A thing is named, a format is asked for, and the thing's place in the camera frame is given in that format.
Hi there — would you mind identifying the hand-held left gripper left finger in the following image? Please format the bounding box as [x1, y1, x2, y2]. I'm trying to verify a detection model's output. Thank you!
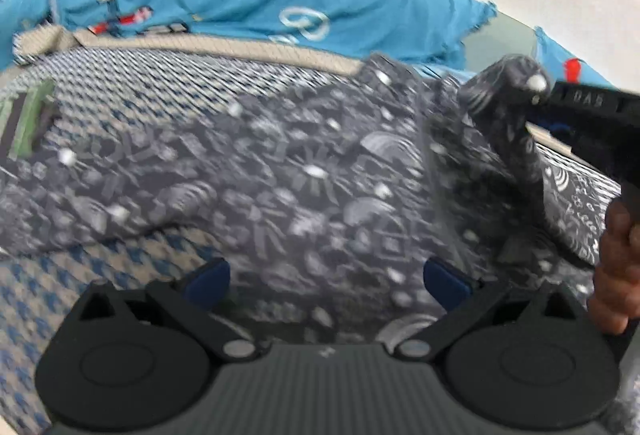
[75, 260, 258, 362]

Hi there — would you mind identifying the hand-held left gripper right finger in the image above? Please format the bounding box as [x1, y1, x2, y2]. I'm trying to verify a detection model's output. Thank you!
[398, 258, 581, 362]

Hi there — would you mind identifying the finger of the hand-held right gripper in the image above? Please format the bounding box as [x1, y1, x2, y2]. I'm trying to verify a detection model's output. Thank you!
[527, 108, 576, 138]

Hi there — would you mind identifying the grey doodle print fleece garment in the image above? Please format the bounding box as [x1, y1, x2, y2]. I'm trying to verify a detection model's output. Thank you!
[0, 52, 618, 356]

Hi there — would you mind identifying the person's right hand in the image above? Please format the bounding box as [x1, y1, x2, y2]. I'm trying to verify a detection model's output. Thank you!
[592, 201, 640, 335]

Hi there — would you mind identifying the grey pad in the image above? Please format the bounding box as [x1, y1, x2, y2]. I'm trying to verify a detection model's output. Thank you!
[462, 12, 543, 76]

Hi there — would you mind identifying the blue beige houndstooth blanket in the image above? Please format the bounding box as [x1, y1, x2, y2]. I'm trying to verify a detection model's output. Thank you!
[0, 28, 631, 435]

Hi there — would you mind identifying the green grey striped folded shirt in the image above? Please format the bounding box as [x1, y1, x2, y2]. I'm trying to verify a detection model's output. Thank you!
[0, 80, 56, 161]

